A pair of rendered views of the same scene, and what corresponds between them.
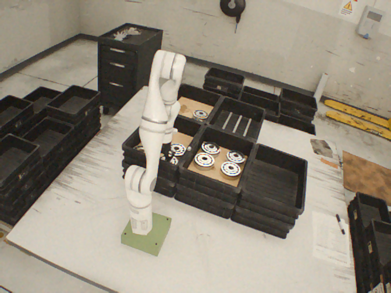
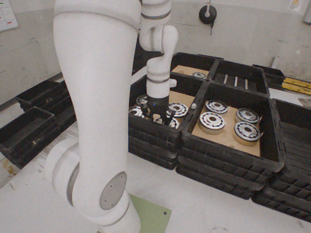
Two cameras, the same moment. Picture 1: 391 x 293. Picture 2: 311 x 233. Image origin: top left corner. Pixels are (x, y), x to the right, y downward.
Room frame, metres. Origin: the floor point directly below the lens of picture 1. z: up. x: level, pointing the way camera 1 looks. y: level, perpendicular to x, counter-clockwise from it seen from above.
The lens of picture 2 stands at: (0.66, 0.05, 1.25)
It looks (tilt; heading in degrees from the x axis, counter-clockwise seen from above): 39 degrees down; 15
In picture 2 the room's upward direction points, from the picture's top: straight up
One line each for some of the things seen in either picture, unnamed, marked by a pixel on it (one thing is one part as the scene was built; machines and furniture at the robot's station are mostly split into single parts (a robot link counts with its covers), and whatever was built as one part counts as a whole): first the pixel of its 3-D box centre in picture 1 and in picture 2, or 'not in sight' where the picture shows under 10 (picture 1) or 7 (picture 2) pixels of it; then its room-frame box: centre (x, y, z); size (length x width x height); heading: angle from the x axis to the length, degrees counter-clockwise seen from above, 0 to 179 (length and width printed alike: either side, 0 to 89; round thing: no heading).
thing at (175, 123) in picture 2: (167, 161); (165, 124); (1.08, 0.12, 0.86); 0.10 x 0.10 x 0.01
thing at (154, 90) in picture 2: (166, 130); (160, 81); (1.11, 0.15, 1.02); 0.11 x 0.09 x 0.06; 174
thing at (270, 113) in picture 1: (253, 123); not in sight; (2.42, -0.50, 0.37); 0.40 x 0.30 x 0.45; 81
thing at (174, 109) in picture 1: (169, 115); (161, 53); (1.09, 0.14, 1.12); 0.09 x 0.07 x 0.15; 95
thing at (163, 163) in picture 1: (165, 135); (162, 93); (1.21, 0.16, 0.92); 0.40 x 0.30 x 0.02; 167
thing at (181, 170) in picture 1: (220, 155); (235, 113); (1.14, -0.13, 0.92); 0.40 x 0.30 x 0.02; 167
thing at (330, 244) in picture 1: (331, 238); not in sight; (0.91, -0.80, 0.70); 0.33 x 0.23 x 0.01; 171
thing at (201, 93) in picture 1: (191, 109); (188, 72); (1.60, 0.07, 0.87); 0.40 x 0.30 x 0.11; 167
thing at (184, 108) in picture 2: (176, 149); (176, 109); (1.19, 0.09, 0.86); 0.10 x 0.10 x 0.01
